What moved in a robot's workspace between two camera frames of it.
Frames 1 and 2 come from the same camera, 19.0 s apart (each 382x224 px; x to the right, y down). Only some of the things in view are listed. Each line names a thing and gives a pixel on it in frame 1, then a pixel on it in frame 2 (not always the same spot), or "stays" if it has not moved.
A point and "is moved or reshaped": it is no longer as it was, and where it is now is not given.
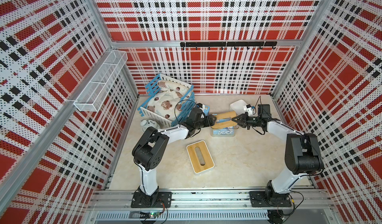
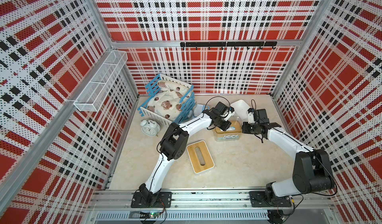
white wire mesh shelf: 94,94 stays
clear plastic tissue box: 225,132 is moved or reshaped
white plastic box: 238,106 stays
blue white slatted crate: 169,101 stays
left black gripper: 212,123 -> 226,124
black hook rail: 229,44 stays
